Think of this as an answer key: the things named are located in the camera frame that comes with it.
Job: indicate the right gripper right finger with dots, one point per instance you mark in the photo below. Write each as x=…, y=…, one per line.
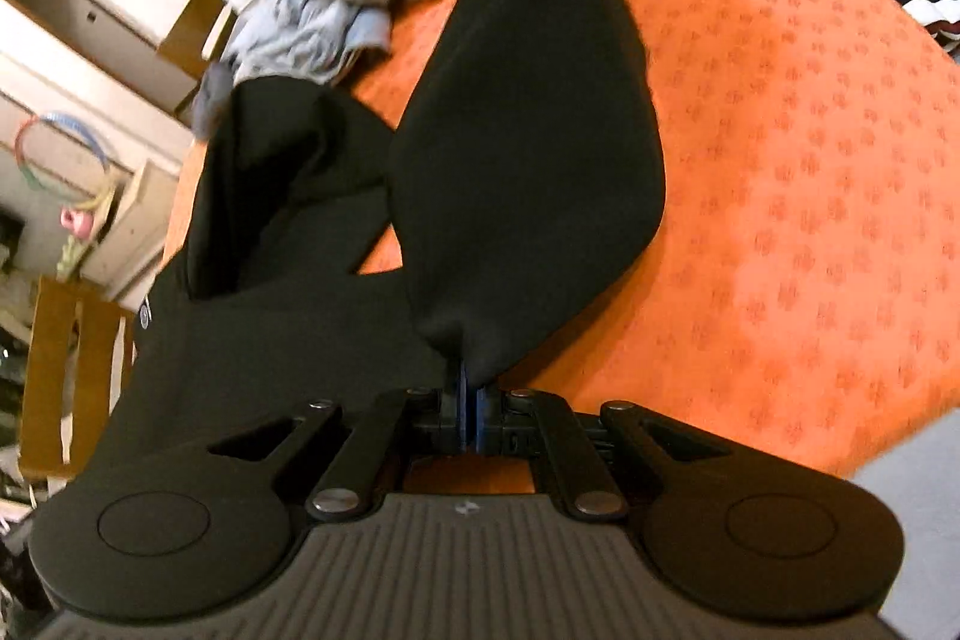
x=601, y=466

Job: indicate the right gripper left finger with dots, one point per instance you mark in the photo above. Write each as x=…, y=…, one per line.
x=330, y=464

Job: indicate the black garment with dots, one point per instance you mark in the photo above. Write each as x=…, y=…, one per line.
x=330, y=256

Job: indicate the right wooden chair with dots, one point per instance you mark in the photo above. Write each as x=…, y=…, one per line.
x=80, y=358

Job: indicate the wooden chair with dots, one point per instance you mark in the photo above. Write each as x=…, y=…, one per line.
x=199, y=36
x=80, y=358

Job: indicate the light grey crumpled garment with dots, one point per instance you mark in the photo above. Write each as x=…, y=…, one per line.
x=312, y=40

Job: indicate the colourful hula hoop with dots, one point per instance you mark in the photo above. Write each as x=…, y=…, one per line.
x=63, y=157

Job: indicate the left wooden chair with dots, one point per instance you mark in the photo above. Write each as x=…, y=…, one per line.
x=199, y=36

